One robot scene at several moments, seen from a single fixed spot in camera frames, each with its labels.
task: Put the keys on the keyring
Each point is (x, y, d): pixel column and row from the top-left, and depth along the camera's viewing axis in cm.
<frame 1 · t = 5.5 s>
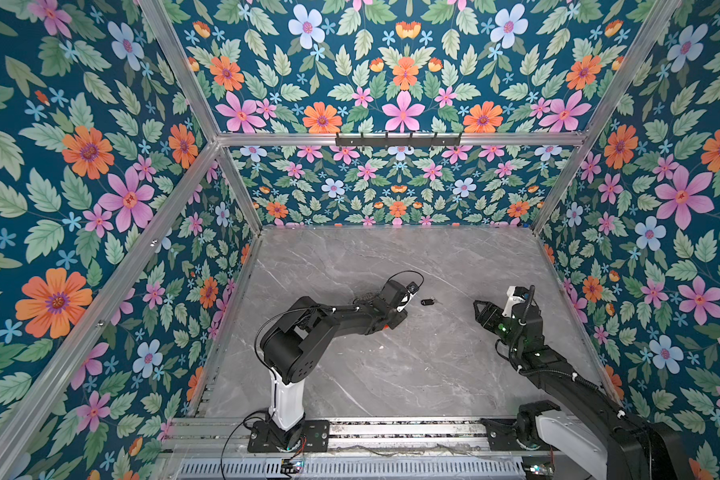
left hand: (402, 299, 95), fingers closed
right hand: (480, 304, 86), fingers open
key with black tag: (426, 302, 101), on the table

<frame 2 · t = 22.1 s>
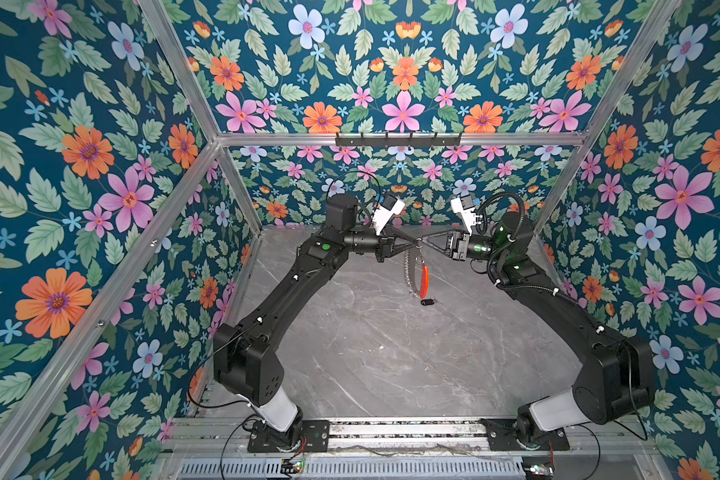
left hand: (420, 237, 65), fingers closed
right hand: (426, 240, 68), fingers closed
the named things where they were.

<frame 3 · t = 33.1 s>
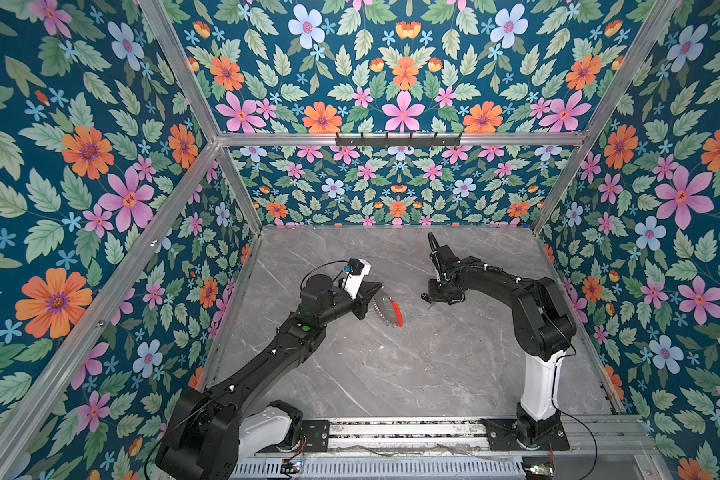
left hand: (383, 279, 74), fingers closed
right hand: (435, 294, 99), fingers closed
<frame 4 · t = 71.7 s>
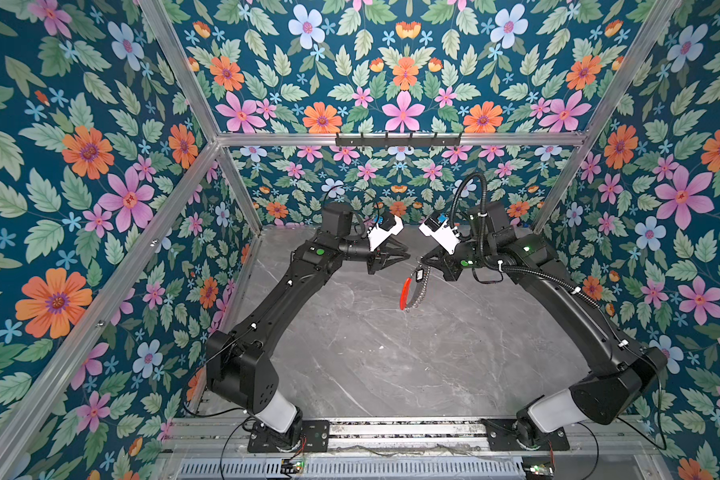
left hand: (410, 244, 68), fingers open
right hand: (426, 253, 71), fingers closed
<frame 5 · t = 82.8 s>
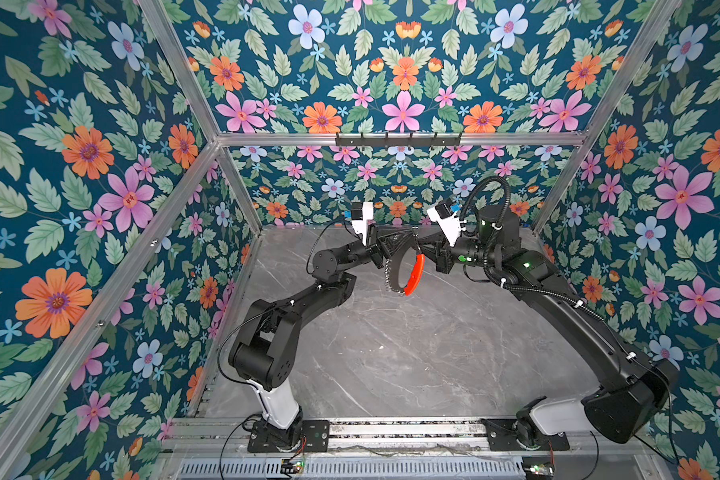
left hand: (414, 232, 61), fingers closed
right hand: (416, 240, 67), fingers closed
